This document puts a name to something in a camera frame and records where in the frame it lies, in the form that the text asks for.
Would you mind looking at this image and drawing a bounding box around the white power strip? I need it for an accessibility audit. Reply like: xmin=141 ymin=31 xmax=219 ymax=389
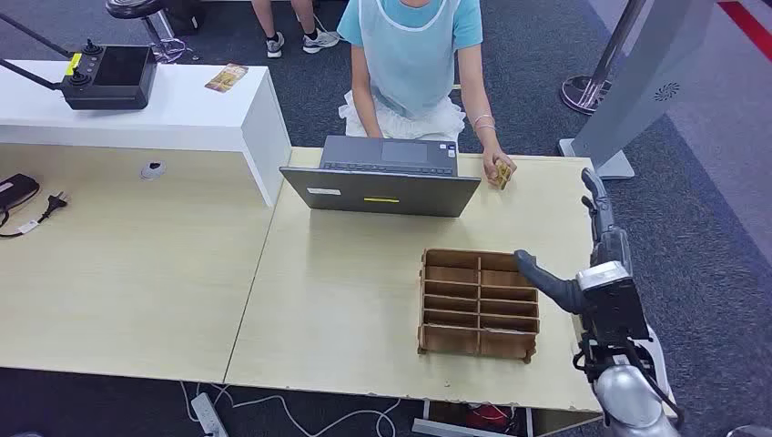
xmin=190 ymin=391 xmax=229 ymax=437

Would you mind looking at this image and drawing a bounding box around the person's left hand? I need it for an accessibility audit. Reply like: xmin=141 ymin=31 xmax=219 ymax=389
xmin=481 ymin=147 xmax=519 ymax=189

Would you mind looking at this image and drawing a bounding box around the black power adapter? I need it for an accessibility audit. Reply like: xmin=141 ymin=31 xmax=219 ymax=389
xmin=0 ymin=173 xmax=41 ymax=213

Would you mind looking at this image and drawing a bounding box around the person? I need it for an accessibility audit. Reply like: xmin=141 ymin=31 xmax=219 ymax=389
xmin=249 ymin=0 xmax=342 ymax=60
xmin=336 ymin=0 xmax=519 ymax=191

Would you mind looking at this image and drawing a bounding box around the black stool with chrome base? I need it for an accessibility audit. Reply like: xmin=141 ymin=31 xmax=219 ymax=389
xmin=105 ymin=0 xmax=201 ymax=66

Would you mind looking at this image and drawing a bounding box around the grey laptop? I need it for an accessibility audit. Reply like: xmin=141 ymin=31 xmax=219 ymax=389
xmin=279 ymin=135 xmax=483 ymax=219

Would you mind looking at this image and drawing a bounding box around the white floor cable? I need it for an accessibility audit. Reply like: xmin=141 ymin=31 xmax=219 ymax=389
xmin=313 ymin=15 xmax=345 ymax=44

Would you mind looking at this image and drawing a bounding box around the chrome stanchion pole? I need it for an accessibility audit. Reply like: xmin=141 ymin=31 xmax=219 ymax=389
xmin=559 ymin=0 xmax=646 ymax=116

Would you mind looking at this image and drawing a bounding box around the gold printed card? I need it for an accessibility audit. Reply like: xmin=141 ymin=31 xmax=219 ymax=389
xmin=204 ymin=62 xmax=249 ymax=94

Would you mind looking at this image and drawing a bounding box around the grey kiosk stand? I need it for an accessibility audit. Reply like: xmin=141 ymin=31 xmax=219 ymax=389
xmin=557 ymin=0 xmax=719 ymax=181

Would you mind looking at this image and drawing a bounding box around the black bag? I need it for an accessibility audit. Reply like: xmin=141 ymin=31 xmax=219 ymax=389
xmin=164 ymin=0 xmax=207 ymax=36

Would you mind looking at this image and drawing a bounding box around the wooden compartment organiser box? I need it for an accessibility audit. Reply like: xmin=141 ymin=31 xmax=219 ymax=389
xmin=417 ymin=248 xmax=541 ymax=365

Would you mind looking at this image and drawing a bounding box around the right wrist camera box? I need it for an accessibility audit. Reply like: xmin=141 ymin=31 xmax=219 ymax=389
xmin=575 ymin=260 xmax=651 ymax=348

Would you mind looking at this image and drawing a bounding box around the black controller antenna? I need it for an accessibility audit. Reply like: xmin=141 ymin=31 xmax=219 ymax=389
xmin=0 ymin=58 xmax=64 ymax=92
xmin=0 ymin=12 xmax=75 ymax=60

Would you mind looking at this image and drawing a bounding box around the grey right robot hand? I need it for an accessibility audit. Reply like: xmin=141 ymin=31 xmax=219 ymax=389
xmin=513 ymin=168 xmax=635 ymax=315

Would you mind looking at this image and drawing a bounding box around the grey metal bar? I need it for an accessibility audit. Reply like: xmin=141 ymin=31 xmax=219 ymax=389
xmin=411 ymin=417 xmax=520 ymax=437

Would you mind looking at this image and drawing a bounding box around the black plug with cable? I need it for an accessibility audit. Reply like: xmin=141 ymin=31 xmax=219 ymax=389
xmin=0 ymin=191 xmax=69 ymax=239

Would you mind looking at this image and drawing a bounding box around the white raised counter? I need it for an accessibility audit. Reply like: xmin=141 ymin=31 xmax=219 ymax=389
xmin=0 ymin=58 xmax=294 ymax=208

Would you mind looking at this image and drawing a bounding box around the black joystick remote controller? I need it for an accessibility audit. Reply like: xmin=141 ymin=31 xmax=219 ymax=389
xmin=58 ymin=38 xmax=159 ymax=112

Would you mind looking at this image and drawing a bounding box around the red object under desk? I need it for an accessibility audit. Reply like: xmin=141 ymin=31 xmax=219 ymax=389
xmin=464 ymin=403 xmax=513 ymax=432

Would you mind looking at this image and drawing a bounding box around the white power cable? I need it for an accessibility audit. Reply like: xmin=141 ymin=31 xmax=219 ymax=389
xmin=210 ymin=385 xmax=402 ymax=437

